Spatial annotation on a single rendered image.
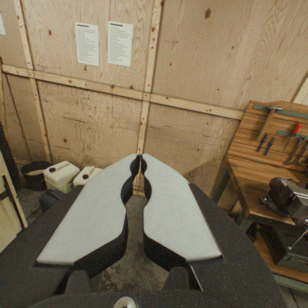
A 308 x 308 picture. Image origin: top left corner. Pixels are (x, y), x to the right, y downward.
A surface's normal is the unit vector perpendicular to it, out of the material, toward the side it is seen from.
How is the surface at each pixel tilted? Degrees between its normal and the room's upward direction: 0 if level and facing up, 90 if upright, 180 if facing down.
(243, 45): 90
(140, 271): 0
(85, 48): 90
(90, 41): 90
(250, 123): 90
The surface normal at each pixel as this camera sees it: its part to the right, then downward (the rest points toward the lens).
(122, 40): -0.21, 0.45
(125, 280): 0.15, -0.86
